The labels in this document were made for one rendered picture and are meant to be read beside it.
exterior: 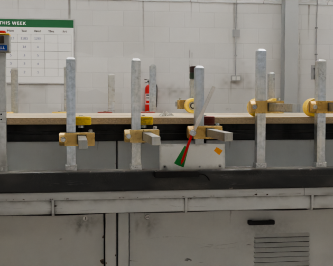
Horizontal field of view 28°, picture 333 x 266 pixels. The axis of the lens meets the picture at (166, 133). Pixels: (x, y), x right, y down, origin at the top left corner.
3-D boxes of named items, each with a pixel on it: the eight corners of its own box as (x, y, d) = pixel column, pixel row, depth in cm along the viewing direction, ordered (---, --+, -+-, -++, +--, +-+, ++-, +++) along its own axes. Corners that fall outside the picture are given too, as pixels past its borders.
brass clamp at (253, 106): (284, 113, 264) (284, 100, 263) (251, 113, 262) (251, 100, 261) (279, 113, 270) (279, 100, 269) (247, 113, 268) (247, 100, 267)
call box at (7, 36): (9, 54, 247) (9, 32, 246) (-10, 53, 246) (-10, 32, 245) (11, 55, 254) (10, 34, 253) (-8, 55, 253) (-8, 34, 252)
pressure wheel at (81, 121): (95, 143, 267) (95, 115, 266) (82, 144, 260) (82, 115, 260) (80, 142, 271) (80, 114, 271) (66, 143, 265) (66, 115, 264)
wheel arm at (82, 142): (88, 151, 225) (88, 139, 225) (77, 151, 225) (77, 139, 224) (85, 142, 268) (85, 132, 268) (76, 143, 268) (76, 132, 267)
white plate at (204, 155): (224, 169, 262) (224, 143, 261) (159, 170, 258) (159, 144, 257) (224, 169, 262) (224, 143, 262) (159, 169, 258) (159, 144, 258)
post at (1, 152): (7, 171, 250) (6, 52, 248) (-6, 172, 249) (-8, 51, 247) (8, 170, 255) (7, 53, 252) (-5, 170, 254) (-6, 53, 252)
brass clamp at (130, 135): (159, 142, 257) (159, 129, 257) (125, 142, 255) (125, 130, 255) (157, 141, 263) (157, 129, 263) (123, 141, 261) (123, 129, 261)
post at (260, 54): (265, 169, 265) (266, 48, 262) (256, 169, 264) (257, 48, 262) (262, 168, 268) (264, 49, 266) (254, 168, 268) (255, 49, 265)
